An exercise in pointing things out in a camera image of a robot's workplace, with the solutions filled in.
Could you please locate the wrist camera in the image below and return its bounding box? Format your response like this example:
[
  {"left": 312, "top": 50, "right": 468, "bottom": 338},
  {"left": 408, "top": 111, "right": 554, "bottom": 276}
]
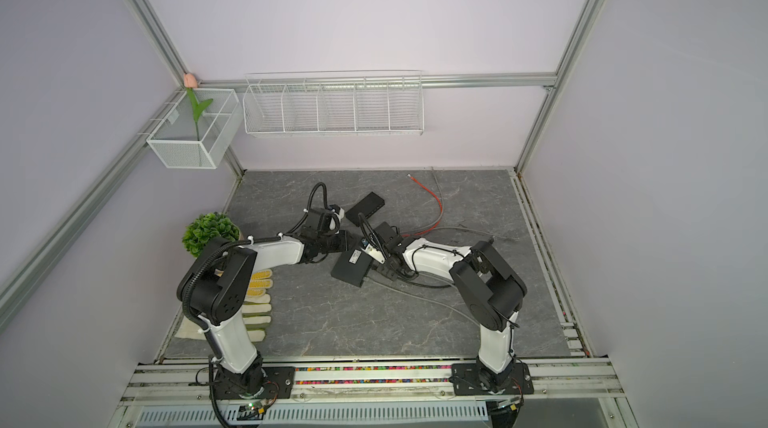
[
  {"left": 360, "top": 239, "right": 386, "bottom": 264},
  {"left": 329, "top": 204, "right": 345, "bottom": 220}
]

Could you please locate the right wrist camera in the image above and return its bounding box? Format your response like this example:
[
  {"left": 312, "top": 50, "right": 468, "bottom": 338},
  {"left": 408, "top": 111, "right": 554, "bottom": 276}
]
[{"left": 360, "top": 239, "right": 386, "bottom": 264}]

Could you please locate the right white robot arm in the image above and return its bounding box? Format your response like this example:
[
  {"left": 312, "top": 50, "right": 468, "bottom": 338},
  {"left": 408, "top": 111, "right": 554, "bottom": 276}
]
[{"left": 362, "top": 224, "right": 527, "bottom": 391}]

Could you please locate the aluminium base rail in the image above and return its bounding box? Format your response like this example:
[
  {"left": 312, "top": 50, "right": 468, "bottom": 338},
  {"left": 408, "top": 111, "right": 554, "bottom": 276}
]
[{"left": 109, "top": 358, "right": 637, "bottom": 427}]

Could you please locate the green artificial plant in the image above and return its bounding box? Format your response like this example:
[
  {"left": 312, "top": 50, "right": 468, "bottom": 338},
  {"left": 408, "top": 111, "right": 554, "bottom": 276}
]
[{"left": 182, "top": 212, "right": 241, "bottom": 258}]

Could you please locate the small ribbed black switch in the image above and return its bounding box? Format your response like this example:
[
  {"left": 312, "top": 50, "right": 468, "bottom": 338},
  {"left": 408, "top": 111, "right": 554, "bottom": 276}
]
[{"left": 345, "top": 191, "right": 385, "bottom": 227}]

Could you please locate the yellow white work glove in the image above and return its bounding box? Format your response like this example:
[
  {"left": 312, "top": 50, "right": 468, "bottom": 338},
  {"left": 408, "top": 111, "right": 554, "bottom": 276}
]
[{"left": 174, "top": 269, "right": 274, "bottom": 343}]

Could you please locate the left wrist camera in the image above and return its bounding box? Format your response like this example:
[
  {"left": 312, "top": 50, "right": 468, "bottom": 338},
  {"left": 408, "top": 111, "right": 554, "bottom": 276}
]
[{"left": 329, "top": 204, "right": 345, "bottom": 220}]

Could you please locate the black cable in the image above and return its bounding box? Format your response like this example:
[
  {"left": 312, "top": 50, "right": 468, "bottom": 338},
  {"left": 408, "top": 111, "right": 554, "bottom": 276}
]
[{"left": 389, "top": 274, "right": 454, "bottom": 290}]

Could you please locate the pink artificial tulip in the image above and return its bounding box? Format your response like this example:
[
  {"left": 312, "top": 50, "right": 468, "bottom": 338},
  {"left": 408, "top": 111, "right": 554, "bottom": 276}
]
[{"left": 183, "top": 74, "right": 213, "bottom": 141}]

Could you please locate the white mesh square basket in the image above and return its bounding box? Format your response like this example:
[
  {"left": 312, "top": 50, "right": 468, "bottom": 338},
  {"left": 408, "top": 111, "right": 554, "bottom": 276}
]
[{"left": 147, "top": 88, "right": 244, "bottom": 169}]

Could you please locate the grey ethernet cable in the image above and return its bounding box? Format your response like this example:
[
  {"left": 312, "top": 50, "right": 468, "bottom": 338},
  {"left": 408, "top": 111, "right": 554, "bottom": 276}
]
[
  {"left": 365, "top": 274, "right": 481, "bottom": 327},
  {"left": 419, "top": 166, "right": 517, "bottom": 243}
]

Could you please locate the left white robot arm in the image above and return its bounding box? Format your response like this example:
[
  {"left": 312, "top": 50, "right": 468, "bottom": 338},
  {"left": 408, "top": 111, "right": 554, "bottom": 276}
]
[{"left": 177, "top": 205, "right": 351, "bottom": 375}]

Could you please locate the red ethernet cable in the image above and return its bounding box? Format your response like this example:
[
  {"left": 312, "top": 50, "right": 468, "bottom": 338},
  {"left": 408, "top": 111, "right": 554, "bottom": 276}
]
[{"left": 401, "top": 173, "right": 445, "bottom": 240}]

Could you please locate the white wire long basket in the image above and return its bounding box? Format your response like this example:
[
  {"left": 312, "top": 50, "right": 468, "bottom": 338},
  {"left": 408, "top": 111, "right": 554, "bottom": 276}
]
[{"left": 243, "top": 70, "right": 425, "bottom": 136}]

